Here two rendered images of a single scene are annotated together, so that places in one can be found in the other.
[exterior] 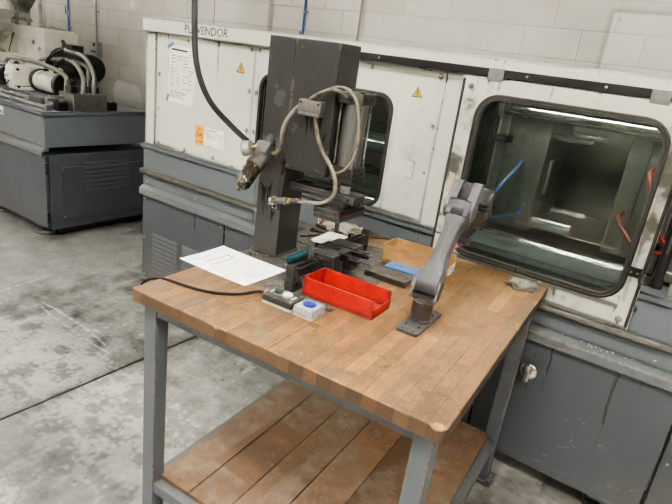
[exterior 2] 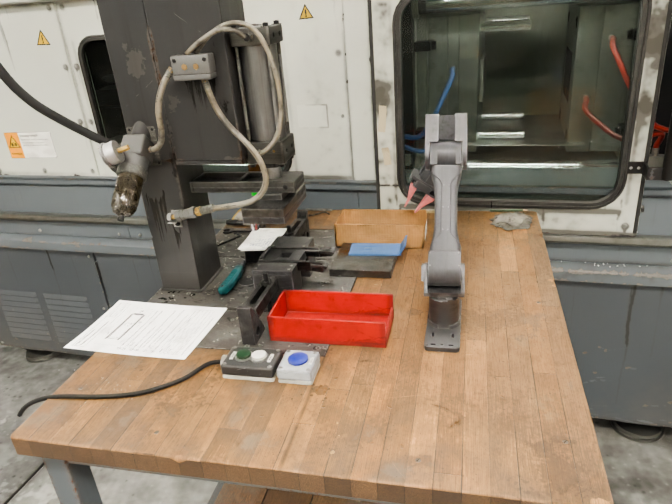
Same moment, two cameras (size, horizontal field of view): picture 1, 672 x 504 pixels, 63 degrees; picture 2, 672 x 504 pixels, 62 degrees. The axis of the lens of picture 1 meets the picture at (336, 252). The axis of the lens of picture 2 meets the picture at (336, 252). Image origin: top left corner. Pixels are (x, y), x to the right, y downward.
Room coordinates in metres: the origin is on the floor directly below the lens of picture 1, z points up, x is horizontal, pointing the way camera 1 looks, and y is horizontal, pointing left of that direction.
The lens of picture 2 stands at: (0.54, 0.19, 1.56)
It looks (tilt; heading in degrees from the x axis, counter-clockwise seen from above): 25 degrees down; 346
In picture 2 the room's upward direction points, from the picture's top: 5 degrees counter-clockwise
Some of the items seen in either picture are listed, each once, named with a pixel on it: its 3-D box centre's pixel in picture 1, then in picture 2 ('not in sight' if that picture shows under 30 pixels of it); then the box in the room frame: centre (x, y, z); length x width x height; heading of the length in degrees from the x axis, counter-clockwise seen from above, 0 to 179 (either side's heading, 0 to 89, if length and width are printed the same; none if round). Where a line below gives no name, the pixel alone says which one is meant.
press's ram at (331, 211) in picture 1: (326, 176); (241, 161); (1.83, 0.07, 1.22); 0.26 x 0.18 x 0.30; 61
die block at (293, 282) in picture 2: (335, 259); (286, 269); (1.81, 0.00, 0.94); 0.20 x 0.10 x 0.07; 151
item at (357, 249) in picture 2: (407, 266); (378, 245); (1.85, -0.26, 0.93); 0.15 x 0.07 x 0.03; 64
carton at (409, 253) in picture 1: (418, 258); (381, 228); (1.96, -0.32, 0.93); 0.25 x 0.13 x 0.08; 61
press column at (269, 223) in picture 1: (284, 150); (164, 139); (1.93, 0.23, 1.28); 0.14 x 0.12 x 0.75; 151
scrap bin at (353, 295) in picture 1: (346, 292); (332, 317); (1.55, -0.05, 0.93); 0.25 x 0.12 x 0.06; 61
